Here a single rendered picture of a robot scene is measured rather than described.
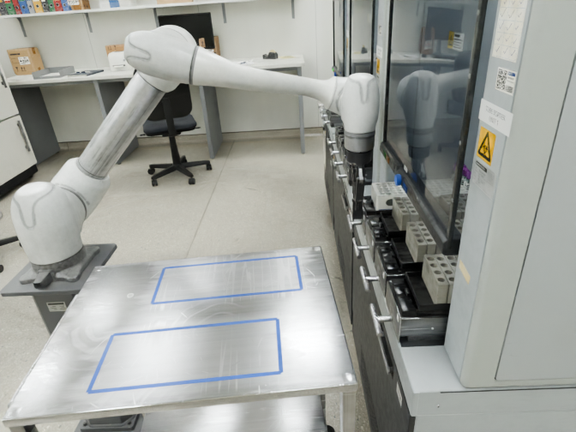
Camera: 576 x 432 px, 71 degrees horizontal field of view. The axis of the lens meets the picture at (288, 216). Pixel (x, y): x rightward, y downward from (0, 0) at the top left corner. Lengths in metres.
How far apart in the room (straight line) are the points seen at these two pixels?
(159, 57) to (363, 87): 0.53
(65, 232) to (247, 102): 3.66
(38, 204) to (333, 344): 0.92
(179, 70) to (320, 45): 3.64
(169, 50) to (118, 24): 3.88
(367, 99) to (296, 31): 3.55
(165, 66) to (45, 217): 0.55
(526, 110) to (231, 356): 0.63
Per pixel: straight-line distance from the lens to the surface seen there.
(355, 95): 1.17
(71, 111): 5.43
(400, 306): 0.92
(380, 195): 1.27
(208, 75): 1.14
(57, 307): 1.48
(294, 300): 0.92
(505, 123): 0.64
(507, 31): 0.65
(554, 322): 0.84
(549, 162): 0.66
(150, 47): 1.15
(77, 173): 1.48
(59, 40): 5.30
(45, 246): 1.38
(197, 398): 0.77
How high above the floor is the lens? 1.40
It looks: 28 degrees down
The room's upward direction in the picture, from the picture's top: 4 degrees counter-clockwise
